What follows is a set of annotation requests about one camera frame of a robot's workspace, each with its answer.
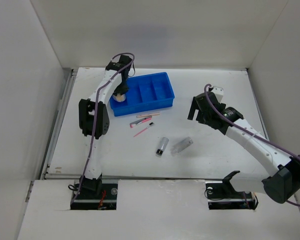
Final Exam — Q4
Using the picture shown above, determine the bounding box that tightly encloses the beige makeup sponge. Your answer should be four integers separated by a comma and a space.
116, 94, 126, 103

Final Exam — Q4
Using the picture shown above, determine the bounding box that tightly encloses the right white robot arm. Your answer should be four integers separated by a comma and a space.
187, 87, 300, 204

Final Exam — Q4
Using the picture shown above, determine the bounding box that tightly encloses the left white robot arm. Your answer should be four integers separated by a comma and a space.
78, 52, 135, 180

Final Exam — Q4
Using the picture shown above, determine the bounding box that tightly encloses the pink makeup brush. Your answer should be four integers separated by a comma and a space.
129, 117, 152, 128

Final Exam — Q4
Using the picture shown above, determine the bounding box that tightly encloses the blue plastic organizer tray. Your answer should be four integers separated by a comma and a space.
110, 72, 175, 117

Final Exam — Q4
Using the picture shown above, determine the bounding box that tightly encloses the houndstooth pattern pencil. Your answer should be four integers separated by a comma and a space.
130, 117, 148, 125

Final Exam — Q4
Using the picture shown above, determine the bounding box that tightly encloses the beige cosmetic stick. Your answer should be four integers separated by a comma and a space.
136, 112, 161, 118

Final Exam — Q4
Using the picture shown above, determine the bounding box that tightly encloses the clear plastic bottle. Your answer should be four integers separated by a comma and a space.
170, 137, 193, 156

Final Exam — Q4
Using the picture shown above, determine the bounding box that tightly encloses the pink eyebrow comb brush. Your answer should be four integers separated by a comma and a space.
133, 122, 155, 138

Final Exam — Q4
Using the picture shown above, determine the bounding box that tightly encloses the clear tube black cap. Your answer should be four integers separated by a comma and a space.
155, 137, 169, 156

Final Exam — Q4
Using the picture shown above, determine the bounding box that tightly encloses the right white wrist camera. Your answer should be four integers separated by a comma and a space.
211, 86, 224, 102

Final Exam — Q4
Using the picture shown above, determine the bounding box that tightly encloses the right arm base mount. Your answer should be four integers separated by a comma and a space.
204, 170, 259, 211

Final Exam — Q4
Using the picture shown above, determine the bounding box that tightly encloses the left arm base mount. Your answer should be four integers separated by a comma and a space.
68, 178, 119, 211

